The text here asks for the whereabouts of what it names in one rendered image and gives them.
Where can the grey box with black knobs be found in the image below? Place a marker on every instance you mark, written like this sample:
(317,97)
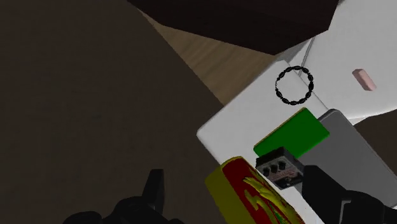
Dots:
(280,173)

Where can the white desk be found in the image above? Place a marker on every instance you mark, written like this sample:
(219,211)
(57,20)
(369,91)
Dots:
(248,124)

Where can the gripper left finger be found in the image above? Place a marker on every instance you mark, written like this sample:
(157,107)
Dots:
(155,189)

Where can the yellow and red box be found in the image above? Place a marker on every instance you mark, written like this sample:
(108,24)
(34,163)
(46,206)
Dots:
(238,192)

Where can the grey flat tablet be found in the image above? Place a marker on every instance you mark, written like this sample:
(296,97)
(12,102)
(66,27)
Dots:
(350,149)

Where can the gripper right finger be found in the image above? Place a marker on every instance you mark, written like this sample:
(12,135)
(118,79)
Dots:
(328,195)

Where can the pink eraser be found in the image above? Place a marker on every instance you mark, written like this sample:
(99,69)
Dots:
(363,79)

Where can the green book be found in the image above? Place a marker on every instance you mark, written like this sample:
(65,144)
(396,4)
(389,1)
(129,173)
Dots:
(293,133)

